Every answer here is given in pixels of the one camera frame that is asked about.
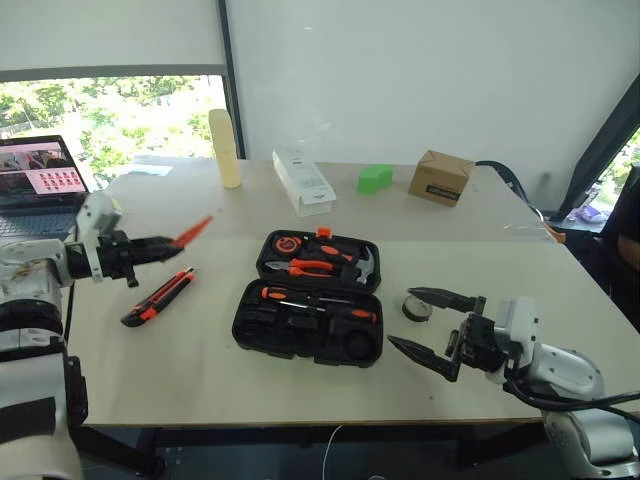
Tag black curved chair back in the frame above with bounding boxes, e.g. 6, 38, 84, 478
474, 159, 530, 202

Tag orange handled pliers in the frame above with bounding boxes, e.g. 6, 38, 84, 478
264, 256, 342, 280

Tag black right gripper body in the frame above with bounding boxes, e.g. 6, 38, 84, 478
447, 312, 509, 374

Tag black plastic tool case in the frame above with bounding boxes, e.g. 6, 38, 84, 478
231, 227, 385, 369

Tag black metal table frame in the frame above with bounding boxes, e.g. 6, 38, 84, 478
69, 422, 557, 480

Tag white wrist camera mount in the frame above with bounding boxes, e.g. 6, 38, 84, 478
492, 297, 542, 386
74, 191, 124, 284

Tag person in black shirt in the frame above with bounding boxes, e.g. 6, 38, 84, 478
601, 164, 640, 332

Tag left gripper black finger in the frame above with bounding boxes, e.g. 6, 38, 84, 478
132, 235, 175, 253
133, 247, 184, 265

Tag black orange box cutter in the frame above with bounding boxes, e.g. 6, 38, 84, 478
120, 267, 199, 329

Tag open laptop computer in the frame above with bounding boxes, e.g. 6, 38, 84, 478
0, 134, 92, 242

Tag orange black tape measure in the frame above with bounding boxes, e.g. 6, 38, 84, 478
273, 234, 303, 257

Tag green plastic block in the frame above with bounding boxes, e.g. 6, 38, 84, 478
356, 164, 396, 196

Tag black diagonal beam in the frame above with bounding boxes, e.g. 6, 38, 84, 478
556, 72, 640, 220

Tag long white carton box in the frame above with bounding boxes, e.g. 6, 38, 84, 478
271, 145, 337, 218

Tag claw hammer orange black handle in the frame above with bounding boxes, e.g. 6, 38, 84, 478
305, 241, 380, 287

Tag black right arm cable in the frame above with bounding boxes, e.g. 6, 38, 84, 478
502, 377, 640, 419

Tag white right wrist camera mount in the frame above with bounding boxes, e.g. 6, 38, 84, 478
492, 297, 542, 386

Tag orange slim hand tool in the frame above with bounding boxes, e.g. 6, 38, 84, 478
169, 214, 215, 250

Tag screwdriver orange black handle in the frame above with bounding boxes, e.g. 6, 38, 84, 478
277, 298, 380, 325
258, 285, 334, 307

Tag purple white package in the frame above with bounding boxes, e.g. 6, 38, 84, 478
574, 201, 609, 224

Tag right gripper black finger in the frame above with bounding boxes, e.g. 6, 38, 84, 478
387, 334, 461, 383
407, 286, 487, 315

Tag round black tape roll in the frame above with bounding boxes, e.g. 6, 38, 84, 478
401, 294, 433, 324

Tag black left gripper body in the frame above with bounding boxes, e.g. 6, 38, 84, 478
97, 230, 141, 289

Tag white thin cable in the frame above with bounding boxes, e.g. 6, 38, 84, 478
321, 424, 346, 480

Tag tall beige plastic bottle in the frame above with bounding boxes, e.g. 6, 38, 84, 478
208, 108, 243, 190

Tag black window frame post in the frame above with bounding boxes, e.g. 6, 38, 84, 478
216, 0, 247, 161

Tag orange plastic object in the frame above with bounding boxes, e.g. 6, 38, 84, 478
543, 219, 567, 245

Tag white roller blind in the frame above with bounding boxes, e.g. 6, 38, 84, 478
0, 0, 224, 82

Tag brown cardboard box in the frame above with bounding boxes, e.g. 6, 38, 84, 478
407, 149, 476, 209

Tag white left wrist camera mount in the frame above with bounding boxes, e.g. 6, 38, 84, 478
74, 191, 124, 284

